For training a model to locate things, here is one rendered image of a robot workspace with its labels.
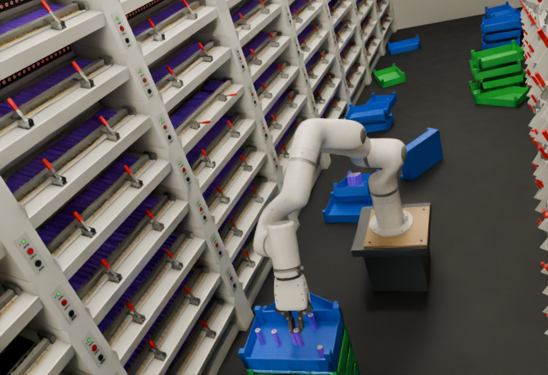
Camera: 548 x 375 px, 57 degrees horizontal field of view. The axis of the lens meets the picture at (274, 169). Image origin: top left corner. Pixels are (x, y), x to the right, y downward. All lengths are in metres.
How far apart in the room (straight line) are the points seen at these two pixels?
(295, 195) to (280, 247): 0.16
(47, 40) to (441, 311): 1.79
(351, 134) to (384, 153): 0.39
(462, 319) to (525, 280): 0.33
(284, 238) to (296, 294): 0.17
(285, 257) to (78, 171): 0.68
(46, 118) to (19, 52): 0.19
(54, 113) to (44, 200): 0.25
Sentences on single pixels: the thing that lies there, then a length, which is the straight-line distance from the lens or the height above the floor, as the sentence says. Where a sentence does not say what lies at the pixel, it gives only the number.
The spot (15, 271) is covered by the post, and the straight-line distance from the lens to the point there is 1.53.
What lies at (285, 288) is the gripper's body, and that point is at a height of 0.67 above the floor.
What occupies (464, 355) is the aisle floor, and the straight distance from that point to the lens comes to 2.15.
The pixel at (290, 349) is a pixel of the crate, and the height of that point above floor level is 0.40.
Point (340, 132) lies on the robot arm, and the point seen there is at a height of 0.96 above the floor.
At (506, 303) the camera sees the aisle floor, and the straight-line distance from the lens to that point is 2.32.
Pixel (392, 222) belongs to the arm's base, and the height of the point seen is 0.34.
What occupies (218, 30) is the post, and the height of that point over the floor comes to 1.21.
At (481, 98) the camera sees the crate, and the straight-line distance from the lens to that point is 3.85.
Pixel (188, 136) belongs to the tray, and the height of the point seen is 0.94.
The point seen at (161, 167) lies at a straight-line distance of 1.91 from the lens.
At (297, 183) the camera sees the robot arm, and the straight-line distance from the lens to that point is 1.51.
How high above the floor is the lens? 1.67
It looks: 27 degrees down
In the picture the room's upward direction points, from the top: 19 degrees counter-clockwise
